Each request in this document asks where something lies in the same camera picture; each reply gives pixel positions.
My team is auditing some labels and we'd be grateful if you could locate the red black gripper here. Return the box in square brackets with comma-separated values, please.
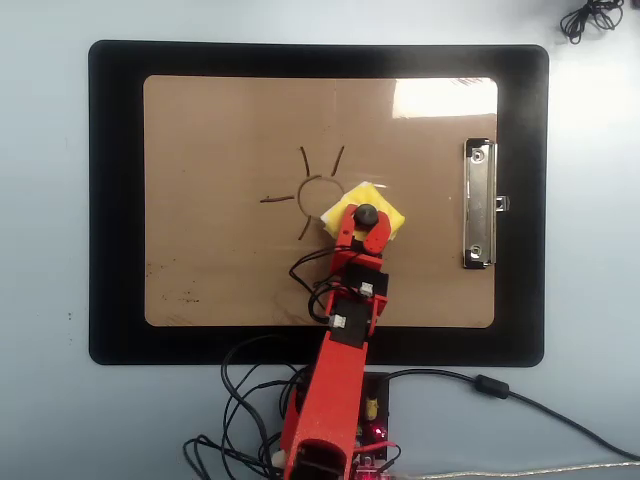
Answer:
[328, 203, 395, 302]

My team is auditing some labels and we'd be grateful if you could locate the yellow white sponge with knob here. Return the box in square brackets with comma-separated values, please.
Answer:
[319, 181, 408, 247]

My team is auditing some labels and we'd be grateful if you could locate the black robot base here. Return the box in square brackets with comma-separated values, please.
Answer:
[279, 368, 392, 466]

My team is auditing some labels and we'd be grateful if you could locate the brown clipboard board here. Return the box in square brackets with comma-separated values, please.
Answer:
[142, 74, 500, 330]

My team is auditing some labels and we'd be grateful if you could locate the controller circuit board with LED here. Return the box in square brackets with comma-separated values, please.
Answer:
[349, 422, 399, 480]

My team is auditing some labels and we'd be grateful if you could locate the silver metal clipboard clip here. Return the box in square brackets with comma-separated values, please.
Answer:
[460, 137, 512, 271]

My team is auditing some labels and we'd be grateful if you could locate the black rubber mat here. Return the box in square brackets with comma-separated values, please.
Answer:
[87, 39, 551, 368]

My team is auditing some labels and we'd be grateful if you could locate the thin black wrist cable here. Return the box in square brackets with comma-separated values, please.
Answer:
[288, 248, 346, 327]

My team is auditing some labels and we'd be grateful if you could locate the black power cable with ferrite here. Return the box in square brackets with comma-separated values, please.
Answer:
[383, 368, 640, 462]

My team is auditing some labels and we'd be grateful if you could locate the black servo cable bundle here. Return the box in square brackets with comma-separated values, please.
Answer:
[181, 333, 307, 480]

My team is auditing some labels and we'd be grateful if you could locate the red wire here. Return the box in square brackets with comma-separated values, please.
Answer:
[352, 438, 402, 455]

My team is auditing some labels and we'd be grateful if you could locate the silver braided USB cable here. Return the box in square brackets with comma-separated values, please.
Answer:
[392, 460, 640, 480]

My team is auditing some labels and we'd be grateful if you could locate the coiled thin black cable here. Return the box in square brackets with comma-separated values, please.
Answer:
[559, 0, 626, 47]

